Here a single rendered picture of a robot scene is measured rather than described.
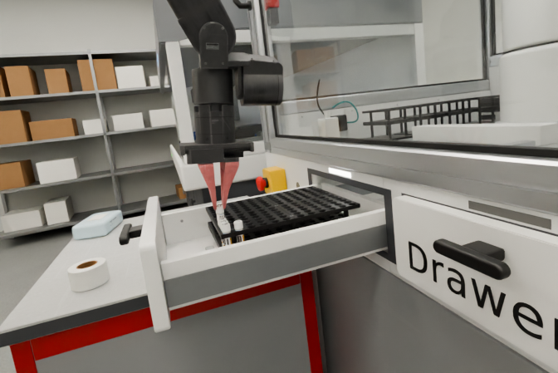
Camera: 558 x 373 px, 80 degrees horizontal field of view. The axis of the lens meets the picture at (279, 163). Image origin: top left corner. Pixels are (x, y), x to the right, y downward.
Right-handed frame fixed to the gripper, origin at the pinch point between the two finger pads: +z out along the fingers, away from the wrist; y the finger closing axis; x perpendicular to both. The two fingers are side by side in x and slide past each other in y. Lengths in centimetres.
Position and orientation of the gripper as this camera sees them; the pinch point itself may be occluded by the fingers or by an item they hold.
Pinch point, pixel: (218, 203)
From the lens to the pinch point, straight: 51.7
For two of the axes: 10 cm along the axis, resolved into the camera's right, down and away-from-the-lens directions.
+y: -9.6, 0.6, -2.8
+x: 2.8, 1.2, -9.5
